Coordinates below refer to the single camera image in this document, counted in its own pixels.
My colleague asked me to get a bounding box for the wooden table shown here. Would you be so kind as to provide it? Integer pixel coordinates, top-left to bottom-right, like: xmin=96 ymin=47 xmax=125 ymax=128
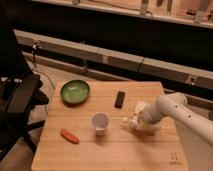
xmin=32 ymin=81 xmax=188 ymax=171

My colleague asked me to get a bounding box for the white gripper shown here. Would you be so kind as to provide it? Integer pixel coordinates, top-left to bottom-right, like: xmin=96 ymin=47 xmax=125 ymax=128
xmin=136 ymin=105 xmax=162 ymax=131

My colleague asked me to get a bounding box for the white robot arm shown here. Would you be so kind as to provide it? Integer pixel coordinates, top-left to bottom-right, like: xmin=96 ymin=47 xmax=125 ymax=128
xmin=136 ymin=92 xmax=213 ymax=146

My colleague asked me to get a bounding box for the black rectangular block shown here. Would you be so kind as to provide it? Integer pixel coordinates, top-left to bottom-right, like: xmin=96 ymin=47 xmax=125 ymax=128
xmin=114 ymin=91 xmax=125 ymax=108

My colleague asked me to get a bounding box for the green ceramic bowl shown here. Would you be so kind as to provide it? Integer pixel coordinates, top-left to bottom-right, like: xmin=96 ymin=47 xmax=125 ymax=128
xmin=60 ymin=80 xmax=90 ymax=105

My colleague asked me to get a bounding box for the orange carrot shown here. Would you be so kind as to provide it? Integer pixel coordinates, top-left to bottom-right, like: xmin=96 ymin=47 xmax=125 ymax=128
xmin=60 ymin=129 xmax=79 ymax=144

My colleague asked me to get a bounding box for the black hanging cable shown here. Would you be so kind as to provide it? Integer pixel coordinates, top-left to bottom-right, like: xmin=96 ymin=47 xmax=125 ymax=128
xmin=31 ymin=39 xmax=57 ymax=91

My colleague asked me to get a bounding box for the black office chair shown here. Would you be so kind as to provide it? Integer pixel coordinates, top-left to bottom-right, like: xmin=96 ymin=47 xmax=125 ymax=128
xmin=0 ymin=9 xmax=49 ymax=161

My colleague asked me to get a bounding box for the white sponge block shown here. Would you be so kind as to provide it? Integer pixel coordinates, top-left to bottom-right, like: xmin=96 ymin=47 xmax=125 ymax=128
xmin=134 ymin=101 xmax=147 ymax=114

